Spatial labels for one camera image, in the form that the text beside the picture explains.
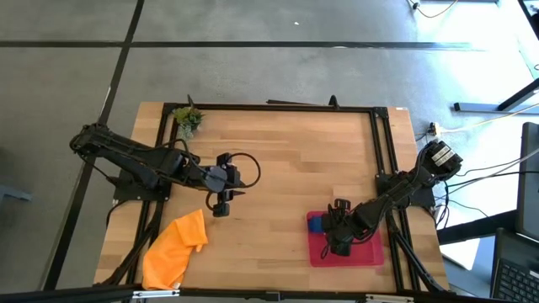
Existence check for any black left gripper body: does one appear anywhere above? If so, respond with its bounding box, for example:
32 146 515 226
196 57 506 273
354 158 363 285
203 152 245 205

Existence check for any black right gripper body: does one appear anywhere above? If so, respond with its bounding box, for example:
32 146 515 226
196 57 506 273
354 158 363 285
330 199 360 243

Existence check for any blue microfiber towel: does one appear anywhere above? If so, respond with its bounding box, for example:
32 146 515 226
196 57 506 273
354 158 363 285
307 213 326 235

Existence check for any orange microfiber towel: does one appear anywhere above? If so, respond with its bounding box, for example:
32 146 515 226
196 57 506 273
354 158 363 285
141 209 210 291

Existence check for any pink plastic basket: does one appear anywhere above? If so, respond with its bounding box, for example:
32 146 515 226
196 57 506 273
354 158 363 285
306 210 386 268

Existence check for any green potted succulent plant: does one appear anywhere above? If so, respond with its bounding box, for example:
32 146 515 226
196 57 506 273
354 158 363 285
173 106 206 142

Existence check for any white paper sheet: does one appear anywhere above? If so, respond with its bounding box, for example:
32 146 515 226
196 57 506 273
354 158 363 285
439 237 481 271

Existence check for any grey desk foot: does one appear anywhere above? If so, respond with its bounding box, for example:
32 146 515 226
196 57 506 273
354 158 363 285
453 77 539 114

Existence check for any black laptop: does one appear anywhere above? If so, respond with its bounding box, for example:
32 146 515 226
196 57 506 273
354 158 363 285
489 226 539 303

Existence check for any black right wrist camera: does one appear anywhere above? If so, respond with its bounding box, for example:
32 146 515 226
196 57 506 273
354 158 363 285
329 235 355 258

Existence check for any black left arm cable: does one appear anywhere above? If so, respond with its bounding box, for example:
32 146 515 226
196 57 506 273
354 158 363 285
229 151 262 189

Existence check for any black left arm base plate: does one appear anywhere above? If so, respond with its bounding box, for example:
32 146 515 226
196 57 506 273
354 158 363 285
107 173 173 202

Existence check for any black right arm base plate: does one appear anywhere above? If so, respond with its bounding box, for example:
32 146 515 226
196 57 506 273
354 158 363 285
376 172 437 208

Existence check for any black aluminium table frame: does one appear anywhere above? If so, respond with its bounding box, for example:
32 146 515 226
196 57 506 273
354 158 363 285
94 100 450 295

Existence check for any silver metal bracket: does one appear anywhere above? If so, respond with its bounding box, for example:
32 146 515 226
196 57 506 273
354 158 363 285
365 294 414 303
132 289 181 300

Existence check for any black floor cable bundle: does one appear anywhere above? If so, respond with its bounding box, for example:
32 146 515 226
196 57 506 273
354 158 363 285
420 132 539 231

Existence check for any yellow floor cable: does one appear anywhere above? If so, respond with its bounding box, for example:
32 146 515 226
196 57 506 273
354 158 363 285
437 103 539 134

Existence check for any black rig frame beam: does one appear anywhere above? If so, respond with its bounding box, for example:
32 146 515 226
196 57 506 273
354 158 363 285
0 284 539 303

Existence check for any black plug with cable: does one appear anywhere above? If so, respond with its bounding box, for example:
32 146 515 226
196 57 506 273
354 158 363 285
406 0 460 20

